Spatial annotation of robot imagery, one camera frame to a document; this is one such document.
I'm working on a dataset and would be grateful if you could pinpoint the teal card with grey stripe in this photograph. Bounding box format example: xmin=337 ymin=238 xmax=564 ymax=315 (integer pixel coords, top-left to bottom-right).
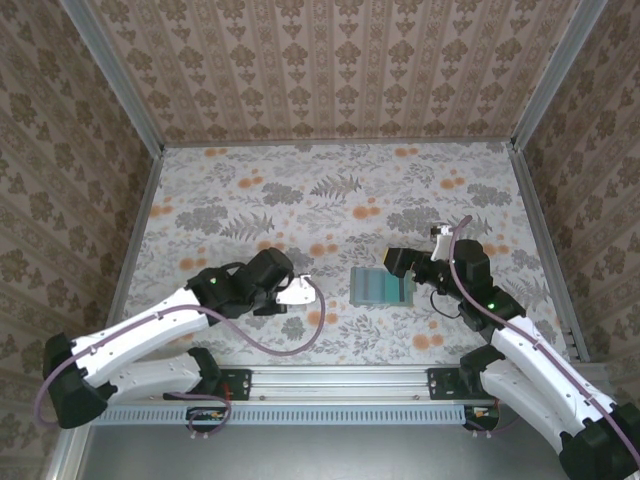
xmin=382 ymin=273 xmax=404 ymax=306

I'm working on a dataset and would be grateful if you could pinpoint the green card holder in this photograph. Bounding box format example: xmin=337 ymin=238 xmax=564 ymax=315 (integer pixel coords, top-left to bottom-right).
xmin=348 ymin=266 xmax=416 ymax=309

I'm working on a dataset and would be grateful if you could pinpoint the floral table cover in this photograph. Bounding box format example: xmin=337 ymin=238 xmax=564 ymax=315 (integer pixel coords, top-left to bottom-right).
xmin=107 ymin=141 xmax=576 ymax=367

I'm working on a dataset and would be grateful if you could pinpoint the aluminium front beam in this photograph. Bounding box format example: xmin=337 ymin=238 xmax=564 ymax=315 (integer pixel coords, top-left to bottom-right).
xmin=104 ymin=363 xmax=614 ymax=402

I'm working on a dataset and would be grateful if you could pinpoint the black connector board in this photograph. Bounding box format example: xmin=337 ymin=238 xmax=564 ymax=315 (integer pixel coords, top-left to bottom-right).
xmin=185 ymin=405 xmax=234 ymax=436
xmin=463 ymin=404 xmax=501 ymax=432

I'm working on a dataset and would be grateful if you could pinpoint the grey metal panel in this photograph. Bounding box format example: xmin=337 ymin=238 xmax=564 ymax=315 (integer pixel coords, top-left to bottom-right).
xmin=74 ymin=424 xmax=576 ymax=480

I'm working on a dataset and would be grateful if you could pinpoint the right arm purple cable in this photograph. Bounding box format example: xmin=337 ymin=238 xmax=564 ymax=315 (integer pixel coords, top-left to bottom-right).
xmin=448 ymin=214 xmax=640 ymax=469

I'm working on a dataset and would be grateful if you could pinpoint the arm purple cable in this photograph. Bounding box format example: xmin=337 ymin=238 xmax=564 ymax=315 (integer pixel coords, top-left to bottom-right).
xmin=448 ymin=214 xmax=640 ymax=469
xmin=33 ymin=277 xmax=327 ymax=437

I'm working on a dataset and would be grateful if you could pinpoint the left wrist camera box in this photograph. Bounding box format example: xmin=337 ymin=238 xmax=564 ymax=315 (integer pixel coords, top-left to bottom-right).
xmin=275 ymin=276 xmax=317 ymax=306

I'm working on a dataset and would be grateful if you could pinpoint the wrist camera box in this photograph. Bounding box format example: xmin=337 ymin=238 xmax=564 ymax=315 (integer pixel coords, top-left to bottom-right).
xmin=275 ymin=276 xmax=317 ymax=306
xmin=430 ymin=223 xmax=459 ymax=262

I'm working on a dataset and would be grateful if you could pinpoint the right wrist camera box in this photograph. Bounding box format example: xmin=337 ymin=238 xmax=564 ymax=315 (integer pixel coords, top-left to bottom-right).
xmin=430 ymin=223 xmax=459 ymax=262

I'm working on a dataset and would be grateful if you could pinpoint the thin black cable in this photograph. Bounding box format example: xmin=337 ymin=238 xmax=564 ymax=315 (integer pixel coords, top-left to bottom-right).
xmin=430 ymin=289 xmax=469 ymax=320

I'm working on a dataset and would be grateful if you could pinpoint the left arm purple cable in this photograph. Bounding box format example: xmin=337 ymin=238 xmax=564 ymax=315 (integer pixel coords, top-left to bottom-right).
xmin=33 ymin=277 xmax=327 ymax=437

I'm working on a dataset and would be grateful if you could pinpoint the aluminium side rail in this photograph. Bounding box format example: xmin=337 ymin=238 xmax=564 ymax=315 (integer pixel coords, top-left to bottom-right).
xmin=107 ymin=149 xmax=166 ymax=314
xmin=504 ymin=142 xmax=591 ymax=364

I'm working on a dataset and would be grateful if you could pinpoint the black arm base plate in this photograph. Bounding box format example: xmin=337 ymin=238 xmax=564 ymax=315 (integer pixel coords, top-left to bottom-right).
xmin=427 ymin=367 xmax=481 ymax=401
xmin=217 ymin=368 xmax=252 ymax=401

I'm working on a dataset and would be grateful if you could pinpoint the aluminium back rail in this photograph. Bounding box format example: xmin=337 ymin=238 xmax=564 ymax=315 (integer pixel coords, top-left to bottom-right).
xmin=162 ymin=134 xmax=516 ymax=150

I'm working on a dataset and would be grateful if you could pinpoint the slotted grey cable duct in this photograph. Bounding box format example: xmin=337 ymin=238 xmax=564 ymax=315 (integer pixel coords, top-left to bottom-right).
xmin=102 ymin=404 xmax=469 ymax=427

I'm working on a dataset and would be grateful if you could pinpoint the aluminium frame post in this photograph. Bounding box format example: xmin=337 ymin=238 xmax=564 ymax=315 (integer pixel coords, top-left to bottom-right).
xmin=509 ymin=0 xmax=611 ymax=151
xmin=59 ymin=0 xmax=166 ymax=156

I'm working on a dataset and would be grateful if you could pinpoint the aluminium lower rail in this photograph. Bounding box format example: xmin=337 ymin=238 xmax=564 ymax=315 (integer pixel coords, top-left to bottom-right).
xmin=44 ymin=424 xmax=94 ymax=480

